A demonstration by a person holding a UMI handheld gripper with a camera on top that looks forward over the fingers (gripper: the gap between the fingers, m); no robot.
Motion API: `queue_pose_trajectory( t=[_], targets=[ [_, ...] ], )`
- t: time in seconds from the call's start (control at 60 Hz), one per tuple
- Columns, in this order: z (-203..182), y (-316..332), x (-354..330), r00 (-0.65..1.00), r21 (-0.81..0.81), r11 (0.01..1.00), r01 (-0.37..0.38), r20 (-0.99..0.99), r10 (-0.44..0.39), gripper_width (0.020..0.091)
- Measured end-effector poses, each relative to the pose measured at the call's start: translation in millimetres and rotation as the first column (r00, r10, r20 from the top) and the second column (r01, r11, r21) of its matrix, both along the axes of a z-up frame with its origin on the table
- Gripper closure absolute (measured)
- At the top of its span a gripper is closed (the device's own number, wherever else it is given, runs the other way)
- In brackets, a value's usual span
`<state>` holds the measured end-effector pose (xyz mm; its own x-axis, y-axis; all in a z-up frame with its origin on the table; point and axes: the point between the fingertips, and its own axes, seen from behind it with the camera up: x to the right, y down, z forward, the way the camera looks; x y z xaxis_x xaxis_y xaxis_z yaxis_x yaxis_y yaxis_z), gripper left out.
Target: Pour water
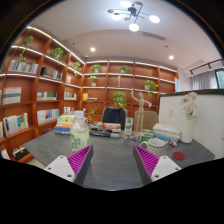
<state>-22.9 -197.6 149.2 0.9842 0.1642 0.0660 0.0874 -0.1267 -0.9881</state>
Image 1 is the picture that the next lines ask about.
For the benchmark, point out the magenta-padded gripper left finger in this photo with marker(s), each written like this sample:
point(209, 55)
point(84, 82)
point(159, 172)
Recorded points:
point(60, 166)

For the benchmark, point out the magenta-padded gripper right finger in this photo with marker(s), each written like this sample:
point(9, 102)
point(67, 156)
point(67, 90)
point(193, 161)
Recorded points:
point(163, 166)

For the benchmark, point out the clear drink bottle green label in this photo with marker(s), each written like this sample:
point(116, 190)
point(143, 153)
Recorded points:
point(80, 133)

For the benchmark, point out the flat round red coaster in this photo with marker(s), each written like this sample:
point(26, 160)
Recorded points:
point(179, 156)

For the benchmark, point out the white patterned mug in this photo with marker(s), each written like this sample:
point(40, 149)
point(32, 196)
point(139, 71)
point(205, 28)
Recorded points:
point(156, 145)

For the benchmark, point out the stack of colourful books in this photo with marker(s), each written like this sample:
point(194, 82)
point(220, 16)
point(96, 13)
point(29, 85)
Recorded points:
point(64, 126)

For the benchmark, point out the white vase with flowers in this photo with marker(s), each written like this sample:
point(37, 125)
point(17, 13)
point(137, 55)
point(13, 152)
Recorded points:
point(187, 128)

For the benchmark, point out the tan chair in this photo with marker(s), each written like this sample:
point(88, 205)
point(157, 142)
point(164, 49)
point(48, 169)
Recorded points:
point(150, 120)

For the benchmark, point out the tall green white carton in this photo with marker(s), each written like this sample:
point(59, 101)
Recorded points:
point(128, 126)

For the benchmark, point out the wooden artist mannequin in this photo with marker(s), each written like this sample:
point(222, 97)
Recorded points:
point(140, 111)

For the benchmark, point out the dark office chair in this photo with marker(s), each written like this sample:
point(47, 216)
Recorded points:
point(113, 116)

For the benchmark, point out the wooden shelf unit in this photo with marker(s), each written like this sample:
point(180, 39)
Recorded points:
point(30, 83)

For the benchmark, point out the grey window curtain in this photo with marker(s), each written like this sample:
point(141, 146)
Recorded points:
point(204, 80)

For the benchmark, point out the window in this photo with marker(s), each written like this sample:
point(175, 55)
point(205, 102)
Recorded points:
point(220, 79)

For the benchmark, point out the round recessed ceiling light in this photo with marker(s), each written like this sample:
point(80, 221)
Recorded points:
point(171, 57)
point(92, 49)

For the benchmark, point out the ceiling air vent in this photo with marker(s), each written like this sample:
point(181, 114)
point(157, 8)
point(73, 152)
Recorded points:
point(154, 36)

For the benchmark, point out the multi-bulb ceiling lamp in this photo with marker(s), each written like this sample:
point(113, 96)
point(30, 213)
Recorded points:
point(133, 10)

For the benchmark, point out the white wall outlet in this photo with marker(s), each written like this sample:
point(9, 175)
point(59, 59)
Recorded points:
point(170, 112)

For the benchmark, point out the black track light rail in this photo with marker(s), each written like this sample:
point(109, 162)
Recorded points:
point(206, 65)

